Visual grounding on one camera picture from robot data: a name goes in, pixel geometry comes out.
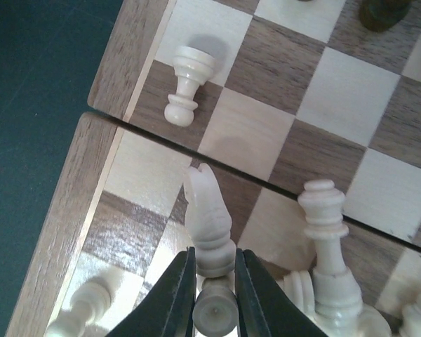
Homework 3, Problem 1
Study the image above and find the white queen chess piece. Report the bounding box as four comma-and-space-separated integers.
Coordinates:
298, 179, 363, 321

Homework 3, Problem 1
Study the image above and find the row of dark chess pieces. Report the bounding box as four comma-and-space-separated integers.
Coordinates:
298, 0, 421, 71

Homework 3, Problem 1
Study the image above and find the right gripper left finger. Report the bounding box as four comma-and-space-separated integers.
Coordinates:
107, 247, 196, 337

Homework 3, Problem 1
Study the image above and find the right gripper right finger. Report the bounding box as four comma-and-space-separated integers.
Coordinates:
235, 249, 326, 337

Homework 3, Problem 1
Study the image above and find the pile of white chess pieces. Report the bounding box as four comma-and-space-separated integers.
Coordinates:
45, 265, 421, 337

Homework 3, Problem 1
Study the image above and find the white pawn near board edge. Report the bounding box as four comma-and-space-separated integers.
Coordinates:
164, 46, 215, 127

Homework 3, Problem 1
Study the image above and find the wooden chess board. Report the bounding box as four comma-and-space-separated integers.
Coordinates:
6, 1, 421, 336

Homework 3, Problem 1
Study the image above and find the white knight chess piece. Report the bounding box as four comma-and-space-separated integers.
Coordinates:
183, 163, 236, 278

